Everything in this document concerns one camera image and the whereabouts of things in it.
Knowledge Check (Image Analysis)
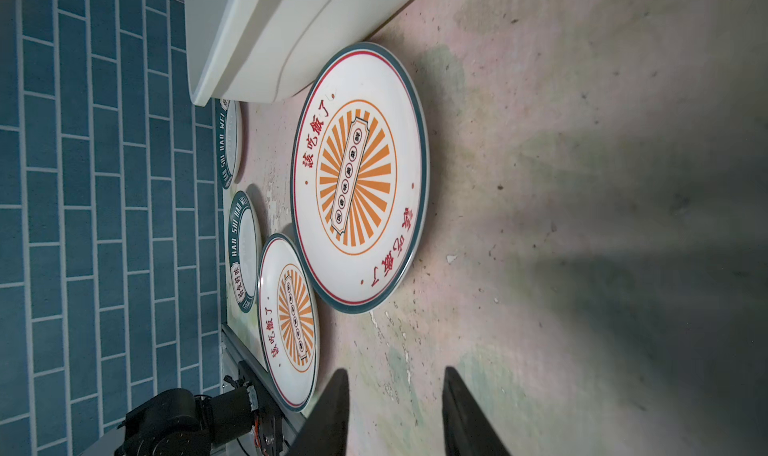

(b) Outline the orange sunburst plate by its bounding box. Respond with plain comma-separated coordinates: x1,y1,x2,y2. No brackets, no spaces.
290,42,430,314
257,233,320,412

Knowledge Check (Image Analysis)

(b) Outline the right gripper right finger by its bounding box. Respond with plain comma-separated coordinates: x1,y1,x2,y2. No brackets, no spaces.
442,366,511,456

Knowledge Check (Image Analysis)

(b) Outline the green rim text plate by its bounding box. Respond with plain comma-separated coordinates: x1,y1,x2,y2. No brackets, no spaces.
215,99,243,189
226,191,262,313

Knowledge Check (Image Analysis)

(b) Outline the white plastic bin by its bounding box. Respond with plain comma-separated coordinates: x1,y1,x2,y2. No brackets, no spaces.
184,0,411,107

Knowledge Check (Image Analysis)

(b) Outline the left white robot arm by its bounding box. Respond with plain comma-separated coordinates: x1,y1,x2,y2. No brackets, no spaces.
114,361,285,455

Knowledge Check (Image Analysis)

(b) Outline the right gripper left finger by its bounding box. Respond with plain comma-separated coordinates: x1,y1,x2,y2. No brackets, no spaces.
287,368,350,456

